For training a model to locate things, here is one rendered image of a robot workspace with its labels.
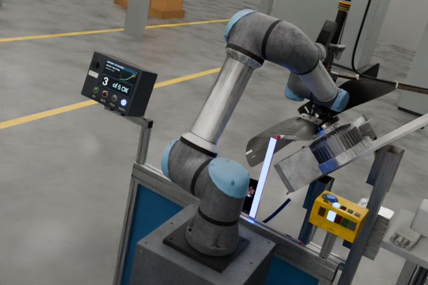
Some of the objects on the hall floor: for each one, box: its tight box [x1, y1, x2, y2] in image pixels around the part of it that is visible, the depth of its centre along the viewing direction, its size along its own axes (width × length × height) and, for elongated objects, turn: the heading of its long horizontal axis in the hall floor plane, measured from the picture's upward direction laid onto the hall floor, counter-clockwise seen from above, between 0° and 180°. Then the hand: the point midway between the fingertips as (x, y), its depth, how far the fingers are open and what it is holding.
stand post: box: [297, 175, 333, 245], centre depth 236 cm, size 4×9×91 cm, turn 120°
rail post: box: [113, 179, 140, 285], centre depth 225 cm, size 4×4×78 cm
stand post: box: [337, 146, 403, 285], centre depth 222 cm, size 4×9×115 cm, turn 120°
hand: (335, 42), depth 194 cm, fingers open, 6 cm apart
